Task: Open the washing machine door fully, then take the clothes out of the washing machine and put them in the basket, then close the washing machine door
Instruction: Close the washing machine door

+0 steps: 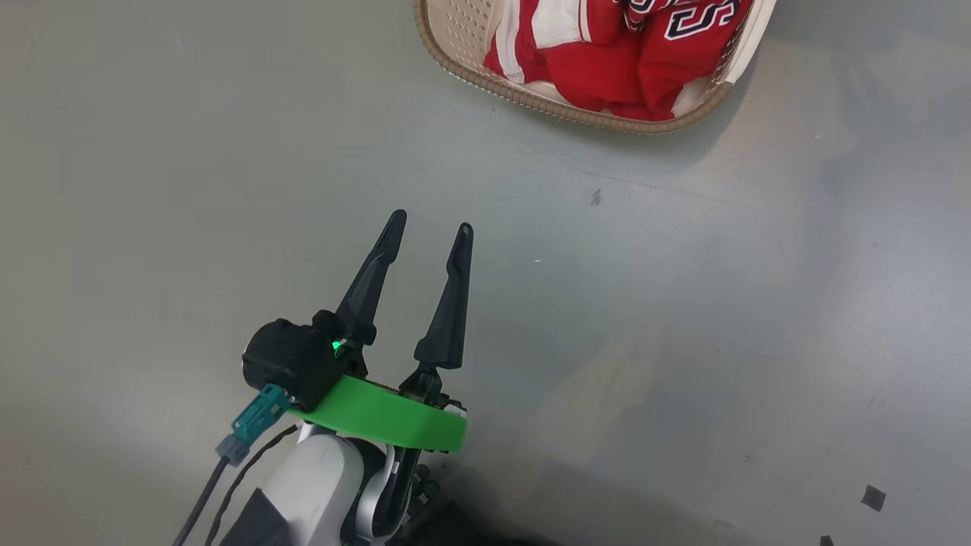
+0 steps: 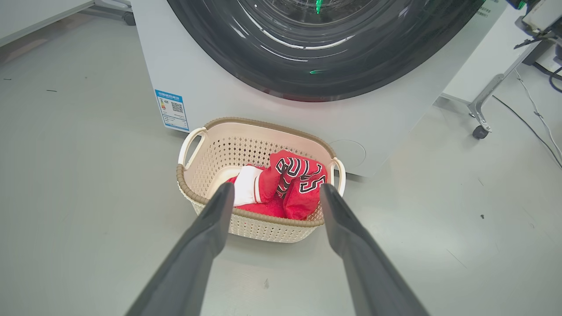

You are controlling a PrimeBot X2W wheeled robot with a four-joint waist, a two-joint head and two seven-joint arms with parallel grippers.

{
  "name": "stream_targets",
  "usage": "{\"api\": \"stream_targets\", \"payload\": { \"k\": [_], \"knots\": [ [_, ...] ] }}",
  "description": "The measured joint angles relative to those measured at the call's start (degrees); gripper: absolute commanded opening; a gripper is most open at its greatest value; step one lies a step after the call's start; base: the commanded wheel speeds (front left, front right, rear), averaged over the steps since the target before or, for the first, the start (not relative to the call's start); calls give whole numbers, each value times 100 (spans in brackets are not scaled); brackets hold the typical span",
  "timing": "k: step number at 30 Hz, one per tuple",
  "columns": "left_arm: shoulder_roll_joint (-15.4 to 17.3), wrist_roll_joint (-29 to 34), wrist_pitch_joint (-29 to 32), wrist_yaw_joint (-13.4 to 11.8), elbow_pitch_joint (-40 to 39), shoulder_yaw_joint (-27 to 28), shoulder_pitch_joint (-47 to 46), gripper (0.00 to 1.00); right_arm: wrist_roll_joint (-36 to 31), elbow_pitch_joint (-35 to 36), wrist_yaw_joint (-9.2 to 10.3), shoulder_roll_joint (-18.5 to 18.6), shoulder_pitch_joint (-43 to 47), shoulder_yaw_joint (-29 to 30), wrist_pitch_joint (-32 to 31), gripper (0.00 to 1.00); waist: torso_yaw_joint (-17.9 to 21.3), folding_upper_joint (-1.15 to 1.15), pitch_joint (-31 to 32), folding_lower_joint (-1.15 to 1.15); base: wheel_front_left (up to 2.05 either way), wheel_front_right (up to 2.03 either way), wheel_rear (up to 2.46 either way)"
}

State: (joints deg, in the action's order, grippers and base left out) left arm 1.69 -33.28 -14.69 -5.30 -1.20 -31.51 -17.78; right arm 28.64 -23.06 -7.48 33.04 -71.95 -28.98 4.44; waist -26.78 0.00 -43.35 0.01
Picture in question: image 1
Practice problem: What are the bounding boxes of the cream perforated laundry basket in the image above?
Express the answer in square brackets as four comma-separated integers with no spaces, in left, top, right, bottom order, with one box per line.
[413,0,778,135]

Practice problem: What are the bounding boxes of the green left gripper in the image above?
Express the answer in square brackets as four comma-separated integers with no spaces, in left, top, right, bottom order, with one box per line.
[288,210,475,539]

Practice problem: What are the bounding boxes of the left arm cable teal plug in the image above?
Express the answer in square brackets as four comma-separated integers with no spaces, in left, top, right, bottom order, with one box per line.
[173,383,300,546]

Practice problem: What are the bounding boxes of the red and white jersey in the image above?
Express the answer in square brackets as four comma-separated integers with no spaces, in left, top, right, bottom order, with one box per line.
[483,0,754,122]

